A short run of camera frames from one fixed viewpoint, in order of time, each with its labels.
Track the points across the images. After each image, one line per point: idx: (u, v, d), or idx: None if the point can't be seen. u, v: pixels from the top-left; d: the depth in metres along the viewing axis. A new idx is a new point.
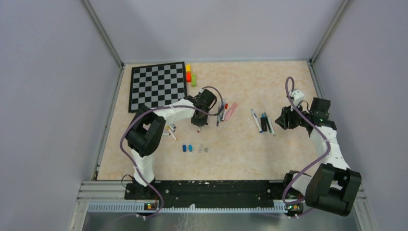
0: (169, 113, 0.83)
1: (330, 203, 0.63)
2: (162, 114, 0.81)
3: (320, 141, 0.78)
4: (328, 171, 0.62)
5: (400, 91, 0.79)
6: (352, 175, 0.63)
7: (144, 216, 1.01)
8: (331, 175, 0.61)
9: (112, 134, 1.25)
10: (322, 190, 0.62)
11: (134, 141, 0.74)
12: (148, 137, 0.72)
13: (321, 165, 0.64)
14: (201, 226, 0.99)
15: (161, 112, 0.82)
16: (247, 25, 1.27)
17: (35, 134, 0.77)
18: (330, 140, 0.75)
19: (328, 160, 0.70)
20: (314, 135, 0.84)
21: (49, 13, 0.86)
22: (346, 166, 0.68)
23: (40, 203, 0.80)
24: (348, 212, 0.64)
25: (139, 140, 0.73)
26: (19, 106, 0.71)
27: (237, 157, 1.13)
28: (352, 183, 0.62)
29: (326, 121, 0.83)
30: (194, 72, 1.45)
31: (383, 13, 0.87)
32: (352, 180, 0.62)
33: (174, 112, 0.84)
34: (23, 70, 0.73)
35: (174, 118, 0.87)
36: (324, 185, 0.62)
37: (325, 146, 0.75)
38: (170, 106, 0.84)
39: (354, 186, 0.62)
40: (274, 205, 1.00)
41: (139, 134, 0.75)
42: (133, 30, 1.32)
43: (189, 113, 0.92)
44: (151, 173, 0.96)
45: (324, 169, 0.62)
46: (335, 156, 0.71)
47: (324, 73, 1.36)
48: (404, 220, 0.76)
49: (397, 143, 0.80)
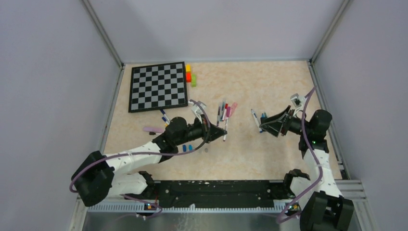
0: (124, 161, 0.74)
1: None
2: (116, 163, 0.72)
3: (313, 166, 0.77)
4: (322, 200, 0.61)
5: (401, 89, 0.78)
6: (345, 203, 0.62)
7: (143, 216, 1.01)
8: (325, 204, 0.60)
9: (112, 134, 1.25)
10: (316, 219, 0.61)
11: (78, 188, 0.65)
12: (94, 187, 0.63)
13: (314, 193, 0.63)
14: (201, 226, 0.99)
15: (115, 160, 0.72)
16: (247, 24, 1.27)
17: (36, 133, 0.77)
18: (322, 165, 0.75)
19: (321, 187, 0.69)
20: (307, 157, 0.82)
21: (49, 12, 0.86)
22: (339, 193, 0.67)
23: (39, 203, 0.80)
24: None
25: (84, 188, 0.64)
26: (19, 104, 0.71)
27: (237, 157, 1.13)
28: (346, 211, 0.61)
29: (319, 144, 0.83)
30: (194, 72, 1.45)
31: (383, 12, 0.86)
32: (346, 209, 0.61)
33: (132, 161, 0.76)
34: (23, 68, 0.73)
35: (132, 165, 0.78)
36: (317, 214, 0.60)
37: (317, 172, 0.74)
38: (127, 153, 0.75)
39: (347, 213, 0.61)
40: (274, 205, 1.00)
41: (86, 181, 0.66)
42: (132, 30, 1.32)
43: (153, 159, 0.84)
44: (140, 184, 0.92)
45: (317, 198, 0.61)
46: (327, 183, 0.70)
47: (324, 73, 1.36)
48: (404, 220, 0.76)
49: (397, 142, 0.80)
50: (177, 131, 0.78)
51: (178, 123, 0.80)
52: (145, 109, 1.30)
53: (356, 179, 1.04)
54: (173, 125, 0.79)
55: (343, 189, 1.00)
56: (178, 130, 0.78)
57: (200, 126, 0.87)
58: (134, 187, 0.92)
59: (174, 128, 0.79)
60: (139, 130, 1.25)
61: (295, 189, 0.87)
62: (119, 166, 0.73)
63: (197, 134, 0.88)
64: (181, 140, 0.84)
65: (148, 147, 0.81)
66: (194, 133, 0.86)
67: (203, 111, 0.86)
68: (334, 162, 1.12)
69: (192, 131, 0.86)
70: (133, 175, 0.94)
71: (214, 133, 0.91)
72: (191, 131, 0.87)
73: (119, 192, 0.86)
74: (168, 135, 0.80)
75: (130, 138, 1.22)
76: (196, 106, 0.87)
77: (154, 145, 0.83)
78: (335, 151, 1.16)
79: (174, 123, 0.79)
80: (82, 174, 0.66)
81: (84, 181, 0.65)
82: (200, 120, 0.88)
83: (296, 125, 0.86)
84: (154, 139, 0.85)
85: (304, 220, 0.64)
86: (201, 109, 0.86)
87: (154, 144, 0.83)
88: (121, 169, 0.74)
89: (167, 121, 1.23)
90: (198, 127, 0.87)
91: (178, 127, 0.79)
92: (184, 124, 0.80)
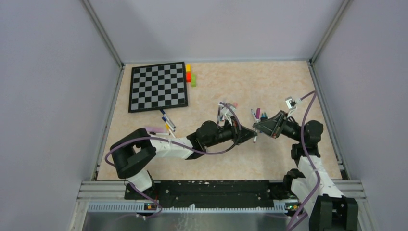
0: (164, 146, 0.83)
1: None
2: (157, 145, 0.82)
3: (310, 171, 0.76)
4: (326, 203, 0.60)
5: (400, 90, 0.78)
6: (349, 203, 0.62)
7: (144, 216, 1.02)
8: (330, 207, 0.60)
9: (112, 134, 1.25)
10: (325, 223, 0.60)
11: (116, 160, 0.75)
12: (131, 162, 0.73)
13: (318, 197, 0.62)
14: (201, 226, 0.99)
15: (157, 142, 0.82)
16: (247, 24, 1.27)
17: (36, 134, 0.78)
18: (318, 169, 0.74)
19: (322, 190, 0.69)
20: (302, 164, 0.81)
21: (49, 12, 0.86)
22: (340, 194, 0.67)
23: (39, 203, 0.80)
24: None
25: (121, 162, 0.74)
26: (19, 105, 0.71)
27: (237, 157, 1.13)
28: (351, 211, 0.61)
29: (311, 150, 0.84)
30: (194, 72, 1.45)
31: (384, 12, 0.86)
32: (350, 208, 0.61)
33: (170, 148, 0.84)
34: (22, 68, 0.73)
35: (168, 152, 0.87)
36: (325, 218, 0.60)
37: (314, 176, 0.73)
38: (167, 140, 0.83)
39: (353, 212, 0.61)
40: (274, 205, 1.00)
41: (124, 155, 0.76)
42: (132, 30, 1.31)
43: (184, 154, 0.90)
44: (149, 181, 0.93)
45: (322, 201, 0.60)
46: (327, 185, 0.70)
47: (324, 73, 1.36)
48: (404, 220, 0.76)
49: (397, 142, 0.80)
50: (206, 135, 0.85)
51: (209, 127, 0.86)
52: (145, 109, 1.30)
53: (356, 179, 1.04)
54: (205, 128, 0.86)
55: (343, 188, 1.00)
56: (207, 134, 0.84)
57: (230, 129, 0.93)
58: (144, 182, 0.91)
59: (204, 131, 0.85)
60: None
61: (296, 190, 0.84)
62: (159, 148, 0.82)
63: (228, 136, 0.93)
64: (211, 142, 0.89)
65: (183, 141, 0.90)
66: (224, 134, 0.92)
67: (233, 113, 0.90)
68: (334, 162, 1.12)
69: (223, 133, 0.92)
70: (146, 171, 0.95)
71: (245, 134, 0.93)
72: (222, 133, 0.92)
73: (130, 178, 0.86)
74: (199, 137, 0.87)
75: None
76: (226, 108, 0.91)
77: (189, 141, 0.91)
78: (335, 151, 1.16)
79: (205, 127, 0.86)
80: (122, 147, 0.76)
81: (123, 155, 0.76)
82: (230, 121, 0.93)
83: (289, 129, 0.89)
84: (188, 137, 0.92)
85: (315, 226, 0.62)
86: (230, 111, 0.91)
87: (188, 140, 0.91)
88: (159, 151, 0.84)
89: (167, 121, 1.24)
90: (228, 129, 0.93)
91: (209, 132, 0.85)
92: (215, 129, 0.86)
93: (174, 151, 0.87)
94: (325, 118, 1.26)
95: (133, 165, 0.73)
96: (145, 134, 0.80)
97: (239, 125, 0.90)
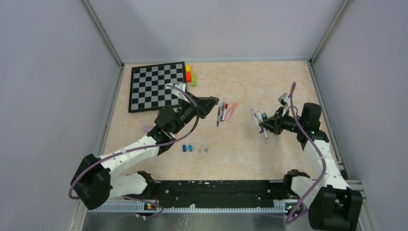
0: (120, 160, 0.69)
1: (335, 225, 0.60)
2: (111, 163, 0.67)
3: (316, 158, 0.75)
4: (330, 194, 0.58)
5: (401, 90, 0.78)
6: (353, 195, 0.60)
7: (144, 216, 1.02)
8: (334, 198, 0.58)
9: (112, 134, 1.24)
10: (325, 214, 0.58)
11: (80, 193, 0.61)
12: (89, 194, 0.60)
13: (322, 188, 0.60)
14: (201, 226, 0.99)
15: (110, 161, 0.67)
16: (247, 25, 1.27)
17: (36, 135, 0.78)
18: (325, 157, 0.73)
19: (327, 180, 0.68)
20: (308, 149, 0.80)
21: (49, 13, 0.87)
22: (345, 184, 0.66)
23: (39, 204, 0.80)
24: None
25: (85, 192, 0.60)
26: (19, 104, 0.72)
27: (237, 157, 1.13)
28: (356, 203, 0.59)
29: (317, 134, 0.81)
30: (194, 72, 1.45)
31: (384, 12, 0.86)
32: (355, 201, 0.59)
33: (128, 159, 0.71)
34: (23, 69, 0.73)
35: (130, 163, 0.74)
36: (328, 210, 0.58)
37: (321, 165, 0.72)
38: (121, 151, 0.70)
39: (357, 205, 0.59)
40: (274, 205, 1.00)
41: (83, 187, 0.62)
42: (132, 31, 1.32)
43: (151, 153, 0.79)
44: (142, 182, 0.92)
45: (325, 193, 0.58)
46: (332, 175, 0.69)
47: (324, 73, 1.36)
48: (404, 220, 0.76)
49: (397, 143, 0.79)
50: (166, 122, 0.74)
51: (165, 113, 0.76)
52: (145, 109, 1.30)
53: (356, 179, 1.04)
54: (162, 116, 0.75)
55: None
56: (168, 121, 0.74)
57: (189, 106, 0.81)
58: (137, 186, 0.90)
59: (162, 120, 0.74)
60: (139, 129, 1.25)
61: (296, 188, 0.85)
62: (115, 166, 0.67)
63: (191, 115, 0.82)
64: (177, 127, 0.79)
65: (144, 142, 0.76)
66: (186, 115, 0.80)
67: (184, 92, 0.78)
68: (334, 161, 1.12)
69: (184, 114, 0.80)
70: (133, 175, 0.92)
71: (207, 104, 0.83)
72: (183, 114, 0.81)
73: (121, 193, 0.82)
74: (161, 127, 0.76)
75: (130, 138, 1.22)
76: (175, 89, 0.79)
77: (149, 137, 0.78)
78: (335, 151, 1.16)
79: (161, 114, 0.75)
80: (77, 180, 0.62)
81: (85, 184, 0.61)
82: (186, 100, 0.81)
83: (289, 125, 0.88)
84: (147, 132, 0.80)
85: (313, 216, 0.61)
86: (180, 91, 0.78)
87: (149, 138, 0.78)
88: (118, 168, 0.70)
89: None
90: (188, 108, 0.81)
91: (167, 118, 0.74)
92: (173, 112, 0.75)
93: (137, 158, 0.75)
94: (325, 118, 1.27)
95: (94, 195, 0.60)
96: (96, 159, 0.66)
97: (195, 103, 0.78)
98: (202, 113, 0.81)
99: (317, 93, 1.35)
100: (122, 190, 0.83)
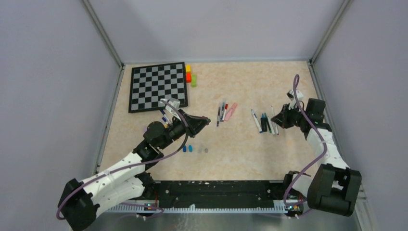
0: (103, 183, 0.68)
1: (332, 204, 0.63)
2: (95, 187, 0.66)
3: (318, 142, 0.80)
4: (329, 172, 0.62)
5: (401, 90, 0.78)
6: (352, 174, 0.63)
7: (144, 216, 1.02)
8: (332, 175, 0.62)
9: (112, 134, 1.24)
10: (324, 191, 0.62)
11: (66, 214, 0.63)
12: (74, 218, 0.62)
13: (321, 165, 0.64)
14: (201, 226, 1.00)
15: (93, 185, 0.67)
16: (246, 25, 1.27)
17: (35, 135, 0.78)
18: (326, 141, 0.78)
19: (327, 160, 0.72)
20: (311, 136, 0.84)
21: (49, 13, 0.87)
22: (345, 165, 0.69)
23: (38, 204, 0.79)
24: (351, 212, 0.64)
25: (70, 216, 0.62)
26: (19, 104, 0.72)
27: (237, 158, 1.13)
28: (353, 182, 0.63)
29: (321, 124, 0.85)
30: (194, 73, 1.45)
31: (384, 12, 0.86)
32: (353, 179, 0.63)
33: (113, 180, 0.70)
34: (23, 69, 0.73)
35: (116, 184, 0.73)
36: (326, 186, 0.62)
37: (321, 147, 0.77)
38: (105, 174, 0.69)
39: (355, 184, 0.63)
40: (274, 205, 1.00)
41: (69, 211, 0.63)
42: (132, 31, 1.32)
43: (137, 171, 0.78)
44: (138, 188, 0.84)
45: (325, 170, 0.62)
46: (333, 157, 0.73)
47: (324, 73, 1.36)
48: (404, 221, 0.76)
49: (397, 143, 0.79)
50: (155, 137, 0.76)
51: (155, 128, 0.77)
52: (145, 109, 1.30)
53: None
54: (151, 130, 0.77)
55: None
56: (157, 136, 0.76)
57: (179, 123, 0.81)
58: (133, 193, 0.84)
59: (152, 134, 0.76)
60: (139, 129, 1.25)
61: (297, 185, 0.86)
62: (99, 189, 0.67)
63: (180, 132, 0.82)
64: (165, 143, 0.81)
65: (128, 161, 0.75)
66: (175, 132, 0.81)
67: (175, 109, 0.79)
68: None
69: (173, 130, 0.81)
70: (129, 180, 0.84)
71: (197, 124, 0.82)
72: (172, 130, 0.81)
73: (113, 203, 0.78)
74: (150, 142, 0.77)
75: (130, 138, 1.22)
76: (168, 106, 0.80)
77: (135, 155, 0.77)
78: None
79: (151, 129, 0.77)
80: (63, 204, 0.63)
81: (70, 207, 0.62)
82: (178, 117, 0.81)
83: (295, 117, 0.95)
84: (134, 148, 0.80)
85: (312, 194, 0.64)
86: (172, 107, 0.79)
87: (134, 156, 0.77)
88: (104, 190, 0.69)
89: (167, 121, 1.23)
90: (178, 124, 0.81)
91: (156, 133, 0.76)
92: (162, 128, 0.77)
93: (122, 178, 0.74)
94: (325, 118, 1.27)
95: (79, 217, 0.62)
96: (79, 184, 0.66)
97: (184, 121, 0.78)
98: (192, 132, 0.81)
99: (317, 93, 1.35)
100: (118, 199, 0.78)
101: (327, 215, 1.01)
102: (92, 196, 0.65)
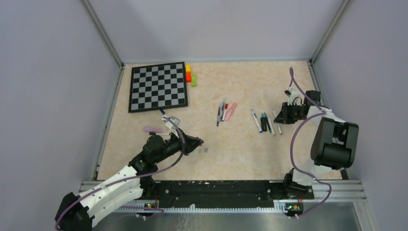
0: (99, 197, 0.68)
1: (335, 154, 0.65)
2: (91, 200, 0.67)
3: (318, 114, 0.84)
4: (329, 122, 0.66)
5: (400, 90, 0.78)
6: (350, 125, 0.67)
7: (143, 216, 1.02)
8: (332, 125, 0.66)
9: (112, 134, 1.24)
10: (325, 139, 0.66)
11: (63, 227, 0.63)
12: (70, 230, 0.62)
13: (322, 118, 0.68)
14: (201, 226, 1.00)
15: (89, 198, 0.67)
16: (246, 25, 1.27)
17: (35, 136, 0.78)
18: (325, 109, 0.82)
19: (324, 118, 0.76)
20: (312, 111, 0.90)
21: (49, 13, 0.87)
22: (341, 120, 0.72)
23: (38, 204, 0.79)
24: (352, 164, 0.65)
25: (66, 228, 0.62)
26: (19, 105, 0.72)
27: (237, 157, 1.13)
28: (352, 132, 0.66)
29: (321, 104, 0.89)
30: (194, 73, 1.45)
31: (383, 12, 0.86)
32: (351, 129, 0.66)
33: (108, 193, 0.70)
34: (22, 69, 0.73)
35: (112, 197, 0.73)
36: (327, 134, 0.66)
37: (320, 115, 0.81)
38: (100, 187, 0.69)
39: (353, 134, 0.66)
40: (274, 205, 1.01)
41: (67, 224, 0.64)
42: (132, 31, 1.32)
43: (133, 183, 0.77)
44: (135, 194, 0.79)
45: (325, 121, 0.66)
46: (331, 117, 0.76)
47: (324, 73, 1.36)
48: (404, 220, 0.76)
49: (397, 143, 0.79)
50: (154, 149, 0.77)
51: (155, 140, 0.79)
52: (145, 109, 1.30)
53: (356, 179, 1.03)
54: (150, 143, 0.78)
55: (343, 188, 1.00)
56: (155, 148, 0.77)
57: (176, 140, 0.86)
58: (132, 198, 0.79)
59: (151, 146, 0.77)
60: (139, 129, 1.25)
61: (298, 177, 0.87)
62: (95, 203, 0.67)
63: (175, 148, 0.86)
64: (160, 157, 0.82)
65: (124, 174, 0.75)
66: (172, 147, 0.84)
67: (176, 126, 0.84)
68: None
69: (170, 146, 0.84)
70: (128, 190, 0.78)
71: (192, 143, 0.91)
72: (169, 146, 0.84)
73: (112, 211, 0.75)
74: (146, 155, 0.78)
75: (130, 138, 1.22)
76: (170, 122, 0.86)
77: (131, 168, 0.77)
78: None
79: (150, 141, 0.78)
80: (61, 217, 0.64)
81: (67, 220, 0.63)
82: (176, 134, 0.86)
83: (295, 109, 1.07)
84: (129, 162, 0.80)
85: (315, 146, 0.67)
86: (173, 124, 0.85)
87: (130, 168, 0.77)
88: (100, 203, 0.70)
89: None
90: (174, 141, 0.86)
91: (156, 145, 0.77)
92: (161, 141, 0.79)
93: (119, 190, 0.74)
94: None
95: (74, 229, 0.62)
96: (76, 198, 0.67)
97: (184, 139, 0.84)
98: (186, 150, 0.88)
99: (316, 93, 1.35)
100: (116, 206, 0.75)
101: (327, 215, 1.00)
102: (88, 209, 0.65)
